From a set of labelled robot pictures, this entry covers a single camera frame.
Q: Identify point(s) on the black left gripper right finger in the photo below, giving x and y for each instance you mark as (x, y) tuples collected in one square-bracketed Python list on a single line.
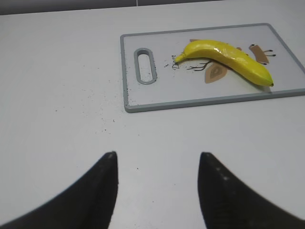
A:
[(226, 202)]

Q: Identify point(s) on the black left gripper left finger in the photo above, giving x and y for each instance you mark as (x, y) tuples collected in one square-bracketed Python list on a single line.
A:
[(87, 204)]

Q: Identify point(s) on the yellow plastic banana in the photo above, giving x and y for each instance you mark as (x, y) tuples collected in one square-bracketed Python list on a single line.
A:
[(229, 56)]

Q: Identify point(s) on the grey-rimmed white cutting board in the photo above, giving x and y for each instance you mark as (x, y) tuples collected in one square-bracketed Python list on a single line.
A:
[(152, 81)]

